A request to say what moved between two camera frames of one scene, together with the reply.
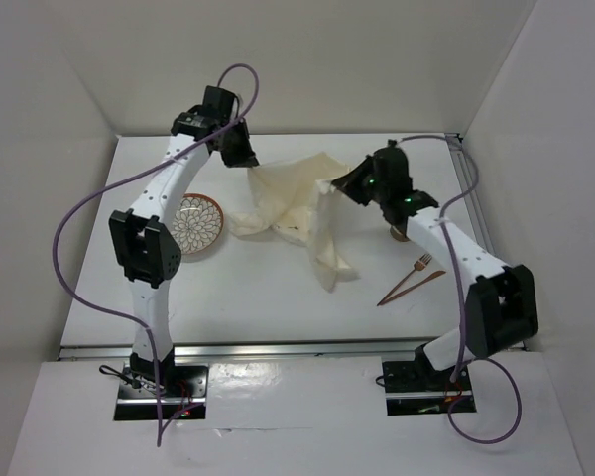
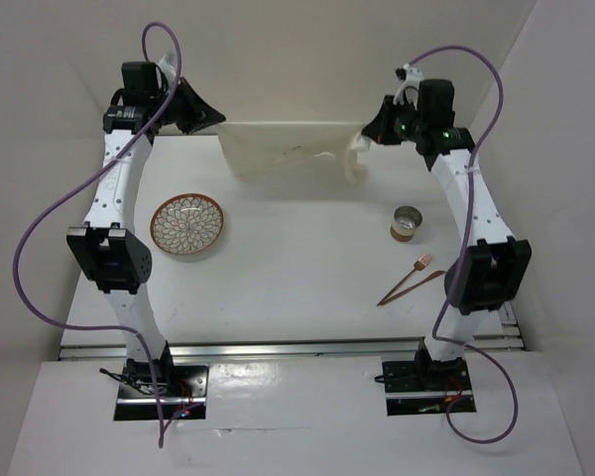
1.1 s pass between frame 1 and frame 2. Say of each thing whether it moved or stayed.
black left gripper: moved
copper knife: stayed
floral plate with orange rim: stayed
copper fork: stayed
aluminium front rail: stayed
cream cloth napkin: moved
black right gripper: moved
